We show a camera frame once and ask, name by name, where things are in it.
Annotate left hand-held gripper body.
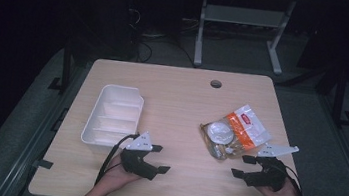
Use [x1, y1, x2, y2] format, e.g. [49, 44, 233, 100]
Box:
[118, 128, 163, 181]

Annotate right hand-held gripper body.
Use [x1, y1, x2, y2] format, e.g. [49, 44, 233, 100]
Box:
[241, 139, 301, 195]

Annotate clear snack bag orange label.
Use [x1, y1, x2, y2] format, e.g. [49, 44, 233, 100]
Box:
[195, 99, 277, 167]

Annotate white plastic bin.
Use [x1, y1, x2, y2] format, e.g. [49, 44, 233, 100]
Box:
[79, 80, 147, 151]

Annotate person's left hand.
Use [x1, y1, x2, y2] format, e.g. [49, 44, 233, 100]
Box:
[93, 150, 147, 196]

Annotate grey table grommet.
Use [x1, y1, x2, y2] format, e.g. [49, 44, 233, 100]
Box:
[209, 78, 223, 90]

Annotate black metal stand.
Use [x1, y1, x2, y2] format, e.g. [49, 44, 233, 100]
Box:
[329, 68, 349, 129]
[46, 38, 77, 97]

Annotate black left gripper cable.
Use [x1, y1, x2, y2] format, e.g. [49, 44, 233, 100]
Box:
[93, 129, 142, 191]

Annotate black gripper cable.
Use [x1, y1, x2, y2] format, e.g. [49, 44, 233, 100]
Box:
[275, 162, 310, 196]
[93, 129, 142, 191]

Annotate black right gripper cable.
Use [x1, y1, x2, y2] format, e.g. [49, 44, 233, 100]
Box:
[275, 162, 310, 196]

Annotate dark table edge bracket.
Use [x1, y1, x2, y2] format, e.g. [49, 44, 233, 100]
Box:
[31, 157, 55, 171]

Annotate black floor cables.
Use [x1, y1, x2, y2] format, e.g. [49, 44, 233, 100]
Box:
[122, 7, 205, 71]

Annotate white metal table frame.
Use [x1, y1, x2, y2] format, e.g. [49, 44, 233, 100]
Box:
[192, 0, 298, 78]

